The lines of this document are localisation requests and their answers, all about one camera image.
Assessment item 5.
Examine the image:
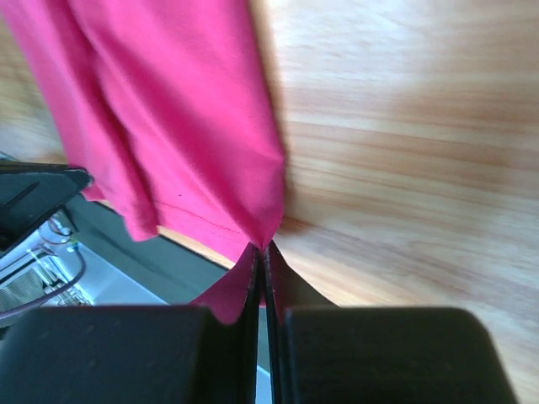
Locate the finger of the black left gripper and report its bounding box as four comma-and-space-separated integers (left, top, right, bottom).
1, 162, 93, 253

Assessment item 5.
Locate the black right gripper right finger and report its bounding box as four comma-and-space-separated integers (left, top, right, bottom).
263, 244, 517, 403

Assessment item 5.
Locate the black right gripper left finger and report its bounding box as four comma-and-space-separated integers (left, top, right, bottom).
1, 246, 259, 403

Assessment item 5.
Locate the magenta pink t shirt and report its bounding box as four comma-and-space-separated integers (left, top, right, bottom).
0, 0, 287, 326

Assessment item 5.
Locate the aluminium front rail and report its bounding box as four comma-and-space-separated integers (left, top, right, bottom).
1, 224, 165, 306

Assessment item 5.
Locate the slotted grey cable duct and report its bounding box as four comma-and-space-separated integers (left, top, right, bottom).
0, 271, 45, 311

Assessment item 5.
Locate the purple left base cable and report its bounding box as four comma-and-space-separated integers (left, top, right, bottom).
0, 247, 88, 317

